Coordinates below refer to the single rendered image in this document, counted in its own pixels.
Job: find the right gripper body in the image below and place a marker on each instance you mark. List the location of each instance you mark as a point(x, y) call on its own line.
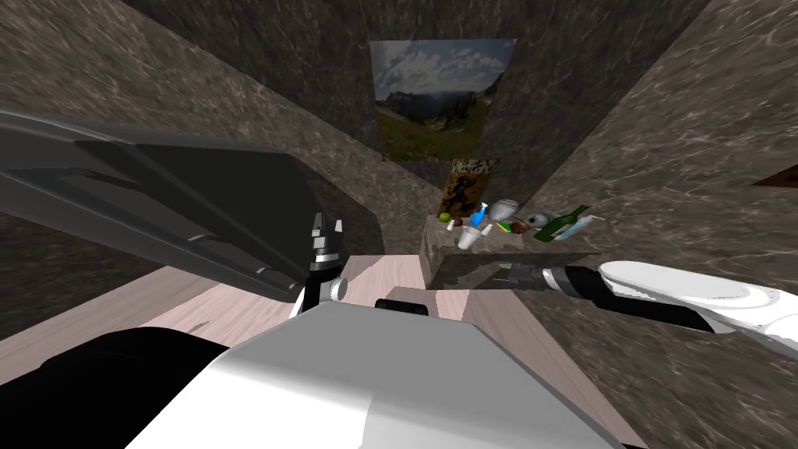
point(522, 276)

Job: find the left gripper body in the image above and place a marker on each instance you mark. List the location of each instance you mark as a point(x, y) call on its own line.
point(326, 243)

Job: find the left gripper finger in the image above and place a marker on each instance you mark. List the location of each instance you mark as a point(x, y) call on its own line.
point(339, 227)
point(320, 224)

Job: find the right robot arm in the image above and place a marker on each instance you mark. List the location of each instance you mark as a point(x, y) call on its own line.
point(673, 293)

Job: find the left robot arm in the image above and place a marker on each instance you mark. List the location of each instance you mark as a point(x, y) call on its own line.
point(93, 386)

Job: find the green glass bottle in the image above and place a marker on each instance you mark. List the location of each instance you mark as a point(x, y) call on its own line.
point(558, 226)

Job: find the white cup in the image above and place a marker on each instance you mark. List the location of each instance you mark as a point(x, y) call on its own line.
point(468, 238)

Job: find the white bowl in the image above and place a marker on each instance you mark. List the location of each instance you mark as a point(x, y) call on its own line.
point(504, 209)

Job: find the clear plastic bottle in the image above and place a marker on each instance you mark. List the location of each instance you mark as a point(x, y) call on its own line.
point(578, 227)

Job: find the blue spray bottle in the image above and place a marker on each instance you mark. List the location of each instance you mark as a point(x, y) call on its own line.
point(477, 216)

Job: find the brown poster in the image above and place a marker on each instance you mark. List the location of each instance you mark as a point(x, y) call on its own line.
point(466, 186)

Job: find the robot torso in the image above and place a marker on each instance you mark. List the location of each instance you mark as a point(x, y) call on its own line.
point(349, 386)

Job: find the mountain landscape picture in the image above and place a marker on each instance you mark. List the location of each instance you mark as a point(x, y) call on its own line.
point(436, 93)

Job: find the dark grey door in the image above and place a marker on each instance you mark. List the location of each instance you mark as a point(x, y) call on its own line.
point(156, 199)

